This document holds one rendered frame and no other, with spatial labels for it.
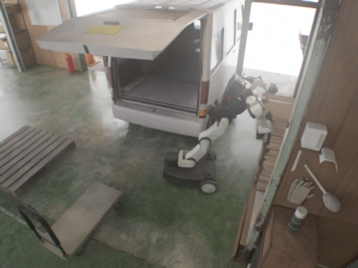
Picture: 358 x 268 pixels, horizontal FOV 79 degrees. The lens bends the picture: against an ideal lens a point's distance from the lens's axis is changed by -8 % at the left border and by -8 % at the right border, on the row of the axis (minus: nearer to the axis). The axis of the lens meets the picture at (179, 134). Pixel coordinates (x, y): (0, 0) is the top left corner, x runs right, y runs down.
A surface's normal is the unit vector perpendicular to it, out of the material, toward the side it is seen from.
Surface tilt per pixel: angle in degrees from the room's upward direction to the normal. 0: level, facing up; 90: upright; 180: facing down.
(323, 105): 90
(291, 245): 0
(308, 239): 0
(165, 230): 0
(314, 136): 90
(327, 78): 90
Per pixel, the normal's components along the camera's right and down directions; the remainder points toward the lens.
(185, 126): -0.30, 0.50
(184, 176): 0.00, -0.81
